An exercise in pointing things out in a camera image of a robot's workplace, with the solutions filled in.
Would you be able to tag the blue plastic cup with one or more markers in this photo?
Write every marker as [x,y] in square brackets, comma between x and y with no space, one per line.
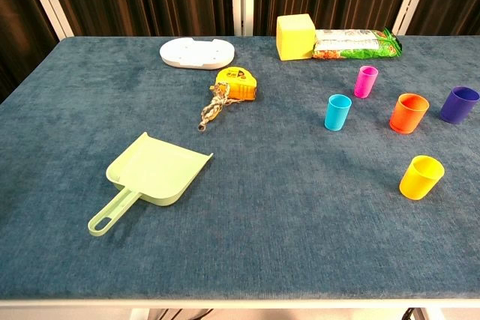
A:
[335,117]

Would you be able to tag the pink plastic cup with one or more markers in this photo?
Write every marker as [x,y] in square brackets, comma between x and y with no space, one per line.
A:
[363,85]

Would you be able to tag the yellow plastic cup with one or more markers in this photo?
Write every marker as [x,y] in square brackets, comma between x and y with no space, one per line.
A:
[416,185]

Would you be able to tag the purple plastic cup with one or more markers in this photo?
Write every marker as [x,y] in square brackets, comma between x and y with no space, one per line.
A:
[455,110]

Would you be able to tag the yellow tape measure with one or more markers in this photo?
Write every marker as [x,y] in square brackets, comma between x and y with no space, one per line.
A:
[240,84]

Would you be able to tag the blue fabric table cover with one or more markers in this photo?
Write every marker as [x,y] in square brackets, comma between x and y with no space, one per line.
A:
[262,222]

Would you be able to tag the light green plastic dustpan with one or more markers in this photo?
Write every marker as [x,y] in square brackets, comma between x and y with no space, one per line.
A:
[157,170]

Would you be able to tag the white oval plastic base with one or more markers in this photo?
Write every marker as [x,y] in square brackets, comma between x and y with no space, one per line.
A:
[195,54]

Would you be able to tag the yellow sponge cube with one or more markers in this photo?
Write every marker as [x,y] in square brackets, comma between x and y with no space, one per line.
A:
[296,40]

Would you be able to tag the green snack packet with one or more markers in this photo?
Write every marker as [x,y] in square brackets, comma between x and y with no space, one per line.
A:
[356,48]

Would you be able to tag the orange plastic cup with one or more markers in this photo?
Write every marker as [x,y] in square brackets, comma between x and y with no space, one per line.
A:
[407,119]

